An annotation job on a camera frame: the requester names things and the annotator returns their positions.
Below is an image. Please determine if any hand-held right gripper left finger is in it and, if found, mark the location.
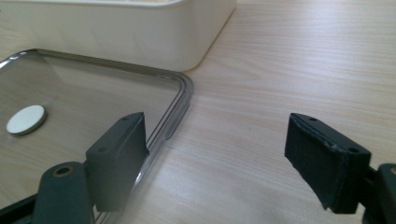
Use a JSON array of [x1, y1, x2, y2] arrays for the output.
[[31, 111, 150, 224]]

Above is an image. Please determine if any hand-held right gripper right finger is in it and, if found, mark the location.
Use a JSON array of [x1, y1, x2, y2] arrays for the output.
[[283, 112, 396, 224]]

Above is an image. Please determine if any clear glass container lid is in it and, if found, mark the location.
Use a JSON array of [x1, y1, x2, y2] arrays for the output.
[[0, 48, 194, 224]]

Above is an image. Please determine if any cream plastic box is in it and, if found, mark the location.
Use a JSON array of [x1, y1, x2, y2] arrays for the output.
[[0, 0, 238, 73]]

